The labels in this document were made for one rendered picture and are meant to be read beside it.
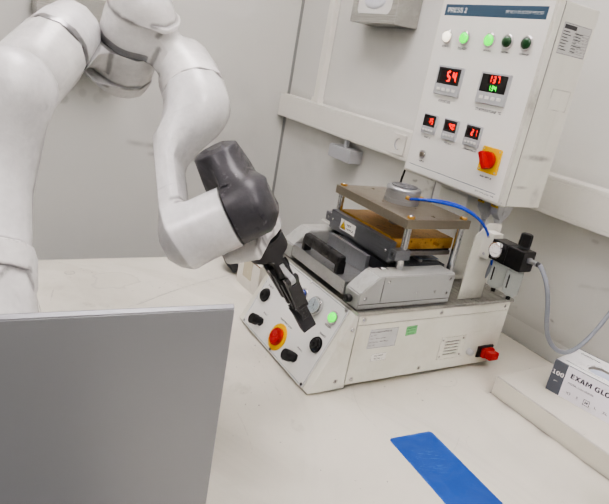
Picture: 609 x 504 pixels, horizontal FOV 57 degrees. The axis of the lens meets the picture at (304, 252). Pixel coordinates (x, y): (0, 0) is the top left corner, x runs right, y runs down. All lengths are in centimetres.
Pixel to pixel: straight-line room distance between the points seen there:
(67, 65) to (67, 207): 162
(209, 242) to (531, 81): 75
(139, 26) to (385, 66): 130
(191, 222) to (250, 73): 186
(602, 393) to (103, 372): 101
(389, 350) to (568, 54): 71
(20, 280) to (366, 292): 64
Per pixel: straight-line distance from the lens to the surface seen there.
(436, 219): 122
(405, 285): 118
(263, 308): 134
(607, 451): 124
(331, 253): 119
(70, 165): 249
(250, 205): 82
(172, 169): 92
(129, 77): 108
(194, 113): 95
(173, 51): 103
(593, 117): 159
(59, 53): 95
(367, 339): 117
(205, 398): 64
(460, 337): 136
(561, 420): 128
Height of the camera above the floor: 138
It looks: 19 degrees down
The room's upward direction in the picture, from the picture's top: 10 degrees clockwise
